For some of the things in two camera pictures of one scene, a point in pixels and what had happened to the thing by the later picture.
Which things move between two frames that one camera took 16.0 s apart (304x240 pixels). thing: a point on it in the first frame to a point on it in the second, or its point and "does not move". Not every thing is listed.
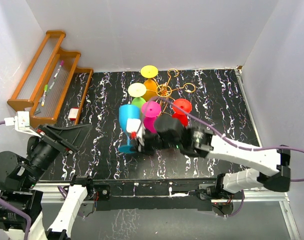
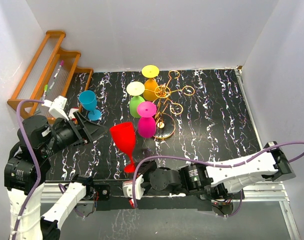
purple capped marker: (61, 64) does not move
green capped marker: (45, 88) does not move
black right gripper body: (153, 142) to (146, 173)
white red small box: (73, 113) does not move
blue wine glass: (125, 111) to (87, 98)
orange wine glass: (151, 90) does not move
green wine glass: (137, 90) does not move
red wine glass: (181, 107) to (123, 134)
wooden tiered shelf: (52, 89) does not move
